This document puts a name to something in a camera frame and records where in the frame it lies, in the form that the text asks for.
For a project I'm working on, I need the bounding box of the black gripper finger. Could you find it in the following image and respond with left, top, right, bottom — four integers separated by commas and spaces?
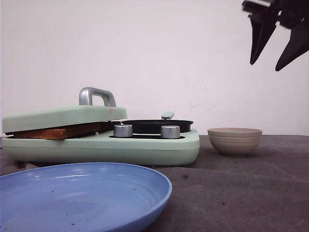
249, 14, 277, 65
275, 23, 309, 71

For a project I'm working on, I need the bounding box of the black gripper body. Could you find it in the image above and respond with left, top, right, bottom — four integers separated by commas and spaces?
242, 0, 309, 29

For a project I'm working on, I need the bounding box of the beige ribbed ceramic bowl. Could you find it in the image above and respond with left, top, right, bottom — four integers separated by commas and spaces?
207, 128, 263, 157

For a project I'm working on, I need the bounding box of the breakfast maker hinged lid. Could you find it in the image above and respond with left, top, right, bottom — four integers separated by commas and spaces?
2, 87, 127, 133

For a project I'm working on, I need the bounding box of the white bread slice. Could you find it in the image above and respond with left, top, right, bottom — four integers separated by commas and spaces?
63, 122, 117, 139
13, 129, 68, 140

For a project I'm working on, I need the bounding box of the mint green breakfast maker base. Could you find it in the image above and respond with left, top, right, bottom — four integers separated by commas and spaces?
2, 129, 200, 166

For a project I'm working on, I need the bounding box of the right silver control knob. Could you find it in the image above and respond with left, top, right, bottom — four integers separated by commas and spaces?
160, 125, 181, 139

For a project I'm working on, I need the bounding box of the silver control knob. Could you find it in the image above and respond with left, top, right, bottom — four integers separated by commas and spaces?
113, 124, 133, 138
160, 125, 181, 139

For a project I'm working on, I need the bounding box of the black round frying pan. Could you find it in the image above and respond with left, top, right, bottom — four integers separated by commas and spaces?
121, 111, 194, 134

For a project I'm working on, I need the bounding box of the left silver control knob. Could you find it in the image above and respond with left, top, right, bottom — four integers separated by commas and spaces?
113, 124, 133, 138

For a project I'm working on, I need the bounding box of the blue round plate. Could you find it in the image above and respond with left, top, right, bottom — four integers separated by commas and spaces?
0, 163, 172, 232

